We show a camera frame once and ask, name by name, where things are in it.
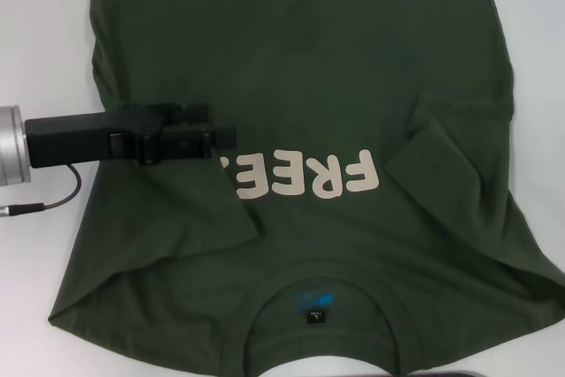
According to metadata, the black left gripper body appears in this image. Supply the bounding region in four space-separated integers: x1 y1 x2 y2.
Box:
24 102 182 170

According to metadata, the dark green FREE! t-shirt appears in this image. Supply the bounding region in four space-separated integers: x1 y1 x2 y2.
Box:
46 0 565 377

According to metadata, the dark robot torso edge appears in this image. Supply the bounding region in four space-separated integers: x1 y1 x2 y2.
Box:
364 369 502 377

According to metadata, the dark left gripper cable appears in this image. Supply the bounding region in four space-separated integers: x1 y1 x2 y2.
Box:
0 163 81 219

